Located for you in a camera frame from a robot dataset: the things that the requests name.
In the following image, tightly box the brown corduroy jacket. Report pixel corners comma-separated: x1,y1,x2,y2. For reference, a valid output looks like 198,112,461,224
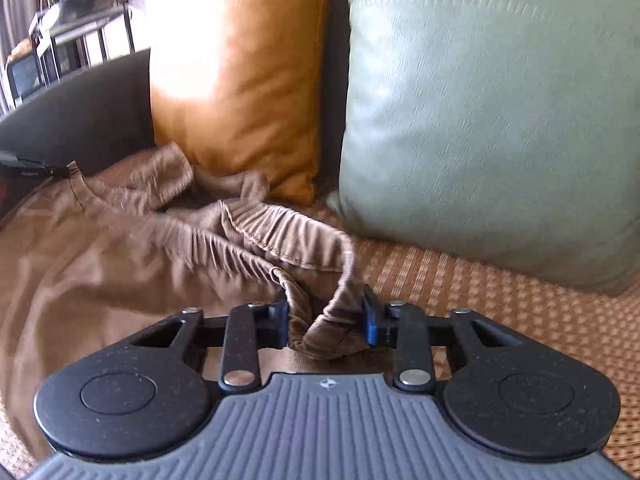
1,145,364,460

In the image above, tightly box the orange leather cushion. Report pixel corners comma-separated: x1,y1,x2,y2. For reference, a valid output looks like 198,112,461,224
150,0,330,205

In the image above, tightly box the green leather cushion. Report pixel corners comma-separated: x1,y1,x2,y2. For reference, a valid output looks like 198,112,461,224
331,0,639,295

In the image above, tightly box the woven brown seat mat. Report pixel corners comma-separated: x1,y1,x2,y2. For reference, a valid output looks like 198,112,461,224
0,144,640,480

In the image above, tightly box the black leather sofa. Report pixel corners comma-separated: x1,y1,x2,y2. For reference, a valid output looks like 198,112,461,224
1,0,350,195

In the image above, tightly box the black metal side table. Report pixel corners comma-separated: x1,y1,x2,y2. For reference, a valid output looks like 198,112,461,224
2,0,136,108

